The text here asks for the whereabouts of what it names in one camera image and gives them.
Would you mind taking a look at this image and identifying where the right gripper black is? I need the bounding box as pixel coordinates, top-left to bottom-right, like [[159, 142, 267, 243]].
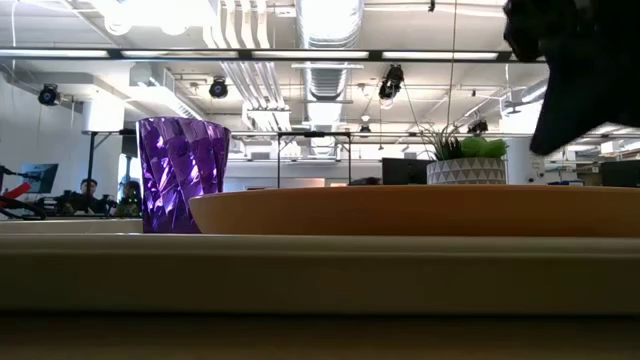
[[502, 0, 640, 157]]

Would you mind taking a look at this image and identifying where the tan wooden plate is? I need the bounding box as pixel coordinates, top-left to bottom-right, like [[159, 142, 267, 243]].
[[188, 184, 640, 238]]

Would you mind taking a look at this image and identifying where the beige plastic tray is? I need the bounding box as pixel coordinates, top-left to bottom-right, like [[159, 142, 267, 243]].
[[0, 218, 640, 315]]

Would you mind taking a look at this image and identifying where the purple faceted cup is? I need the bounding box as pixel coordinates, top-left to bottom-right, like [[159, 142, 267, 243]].
[[137, 116, 232, 235]]

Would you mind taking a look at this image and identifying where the green artificial plant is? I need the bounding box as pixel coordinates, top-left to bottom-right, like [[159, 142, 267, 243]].
[[419, 124, 510, 161]]

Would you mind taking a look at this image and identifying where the black computer monitor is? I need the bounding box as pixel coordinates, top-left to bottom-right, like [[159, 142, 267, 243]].
[[381, 157, 431, 186]]

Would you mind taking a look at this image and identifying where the overhead light bar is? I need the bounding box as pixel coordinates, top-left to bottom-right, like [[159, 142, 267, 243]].
[[0, 47, 546, 64]]

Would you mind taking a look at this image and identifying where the person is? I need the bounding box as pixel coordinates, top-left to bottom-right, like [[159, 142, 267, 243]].
[[114, 180, 144, 218], [54, 178, 110, 217]]

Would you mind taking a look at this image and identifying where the red and black device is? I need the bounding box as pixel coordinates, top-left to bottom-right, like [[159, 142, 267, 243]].
[[0, 164, 47, 221]]

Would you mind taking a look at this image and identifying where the black ceiling camera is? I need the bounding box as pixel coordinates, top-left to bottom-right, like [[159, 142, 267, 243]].
[[377, 63, 405, 101], [37, 83, 62, 107], [208, 77, 230, 100]]

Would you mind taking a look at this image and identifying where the silver ventilation duct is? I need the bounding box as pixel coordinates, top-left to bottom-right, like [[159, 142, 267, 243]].
[[294, 0, 366, 102]]

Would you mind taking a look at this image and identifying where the black metal stand frame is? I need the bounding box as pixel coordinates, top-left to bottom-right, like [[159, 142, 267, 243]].
[[277, 131, 353, 190]]

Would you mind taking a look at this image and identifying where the wall screen with blue picture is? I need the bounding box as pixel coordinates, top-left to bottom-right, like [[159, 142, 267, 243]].
[[19, 163, 60, 195]]

